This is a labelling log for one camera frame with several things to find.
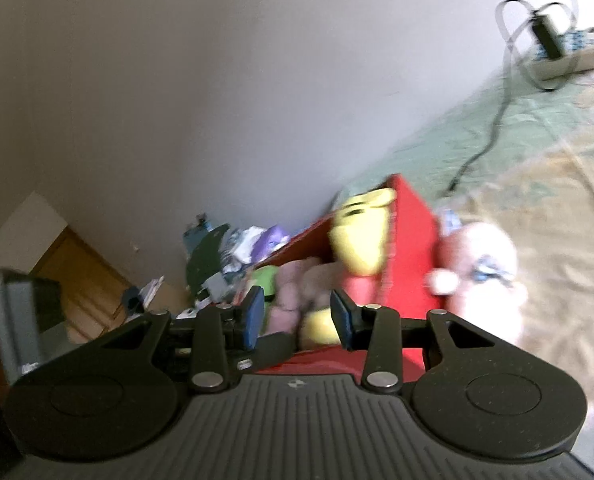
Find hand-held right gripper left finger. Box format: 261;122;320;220
96;285;267;395

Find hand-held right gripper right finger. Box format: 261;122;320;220
329;289;500;393

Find yellow tiger plush toy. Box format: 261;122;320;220
297;187;399;350

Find red storage box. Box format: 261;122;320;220
249;174;452;377

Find green plush toy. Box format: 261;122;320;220
247;266;281;307

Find brown plush toy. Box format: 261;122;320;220
267;257;339;337

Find pile of assorted clutter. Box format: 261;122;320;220
122;212;294;322

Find plain wooden door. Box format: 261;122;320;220
0;225;139;401

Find pink plush toy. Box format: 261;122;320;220
424;220;532;347

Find green bedsheet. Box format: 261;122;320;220
334;60;594;211

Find printed pale blanket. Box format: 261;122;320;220
427;125;594;413

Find white power strip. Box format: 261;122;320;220
524;27;594;82

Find black power adapter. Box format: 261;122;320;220
531;14;568;60

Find black power cable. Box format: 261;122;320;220
439;57;516;197

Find looped black cable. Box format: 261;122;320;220
494;0;580;92

